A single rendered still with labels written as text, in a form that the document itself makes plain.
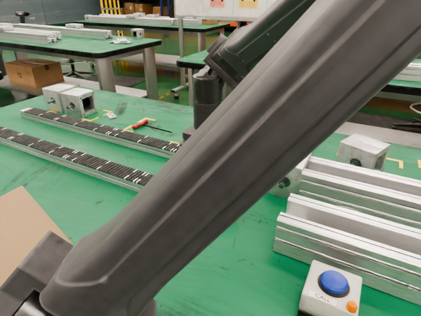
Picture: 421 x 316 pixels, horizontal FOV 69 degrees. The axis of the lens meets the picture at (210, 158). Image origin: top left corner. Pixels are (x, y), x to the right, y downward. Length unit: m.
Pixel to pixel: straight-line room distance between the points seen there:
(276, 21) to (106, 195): 0.62
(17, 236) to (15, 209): 0.03
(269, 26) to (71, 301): 0.33
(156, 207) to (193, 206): 0.02
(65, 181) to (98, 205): 0.17
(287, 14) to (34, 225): 0.38
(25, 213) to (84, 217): 0.35
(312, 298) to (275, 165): 0.39
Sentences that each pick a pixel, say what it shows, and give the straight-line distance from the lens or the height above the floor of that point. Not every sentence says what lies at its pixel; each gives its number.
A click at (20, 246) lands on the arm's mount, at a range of 0.44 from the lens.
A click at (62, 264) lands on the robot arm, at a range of 0.23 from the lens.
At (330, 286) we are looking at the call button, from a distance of 0.54.
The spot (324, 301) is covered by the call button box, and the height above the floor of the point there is 0.84.
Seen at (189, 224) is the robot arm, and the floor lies 1.14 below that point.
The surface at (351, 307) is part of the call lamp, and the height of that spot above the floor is 0.85.
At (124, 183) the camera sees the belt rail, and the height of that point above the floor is 0.79.
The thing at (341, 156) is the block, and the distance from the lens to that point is 0.94.
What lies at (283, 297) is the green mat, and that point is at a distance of 0.60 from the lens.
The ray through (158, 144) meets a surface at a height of 0.81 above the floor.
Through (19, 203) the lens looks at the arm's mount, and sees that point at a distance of 0.45.
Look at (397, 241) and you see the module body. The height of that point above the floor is 0.84.
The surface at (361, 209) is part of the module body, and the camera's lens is 0.78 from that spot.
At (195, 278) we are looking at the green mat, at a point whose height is 0.78.
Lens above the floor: 1.25
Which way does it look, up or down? 29 degrees down
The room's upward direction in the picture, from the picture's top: straight up
